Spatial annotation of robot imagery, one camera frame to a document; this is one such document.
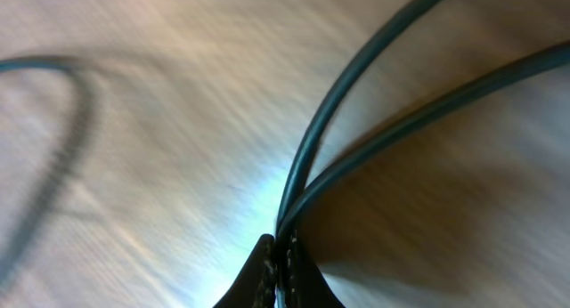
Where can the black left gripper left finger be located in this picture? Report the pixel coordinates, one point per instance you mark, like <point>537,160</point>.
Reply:
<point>254,287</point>

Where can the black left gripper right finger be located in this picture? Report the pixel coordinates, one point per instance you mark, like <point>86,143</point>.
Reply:
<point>301,283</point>

